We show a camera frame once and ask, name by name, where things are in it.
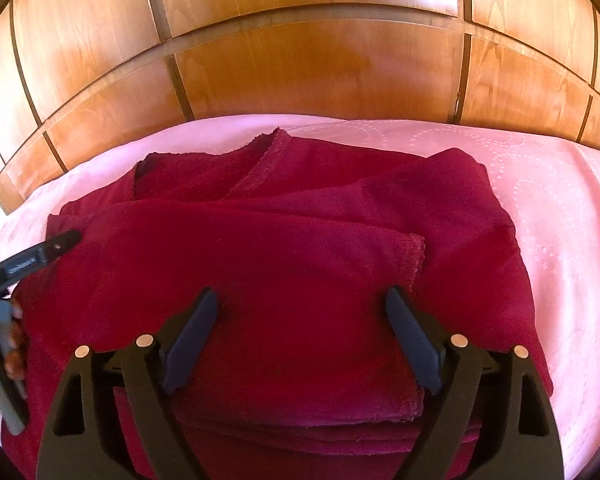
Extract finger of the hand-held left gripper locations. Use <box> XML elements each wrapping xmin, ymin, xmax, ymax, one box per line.
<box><xmin>0</xmin><ymin>229</ymin><xmax>84</xmax><ymax>305</ymax></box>

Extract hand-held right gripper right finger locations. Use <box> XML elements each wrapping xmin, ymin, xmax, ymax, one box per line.
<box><xmin>385</xmin><ymin>285</ymin><xmax>565</xmax><ymax>480</ymax></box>

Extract wooden headboard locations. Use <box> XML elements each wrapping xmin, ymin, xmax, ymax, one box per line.
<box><xmin>0</xmin><ymin>0</ymin><xmax>600</xmax><ymax>216</ymax></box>

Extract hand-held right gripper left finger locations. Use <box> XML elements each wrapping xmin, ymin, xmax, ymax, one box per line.
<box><xmin>36</xmin><ymin>287</ymin><xmax>220</xmax><ymax>480</ymax></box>

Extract pink blanket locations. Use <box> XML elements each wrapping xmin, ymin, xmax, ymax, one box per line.
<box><xmin>0</xmin><ymin>114</ymin><xmax>600</xmax><ymax>480</ymax></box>

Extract person's left hand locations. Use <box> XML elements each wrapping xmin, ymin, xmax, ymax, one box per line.
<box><xmin>4</xmin><ymin>300</ymin><xmax>30</xmax><ymax>402</ymax></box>

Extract dark red knit garment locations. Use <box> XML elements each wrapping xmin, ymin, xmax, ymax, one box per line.
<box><xmin>0</xmin><ymin>128</ymin><xmax>553</xmax><ymax>480</ymax></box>

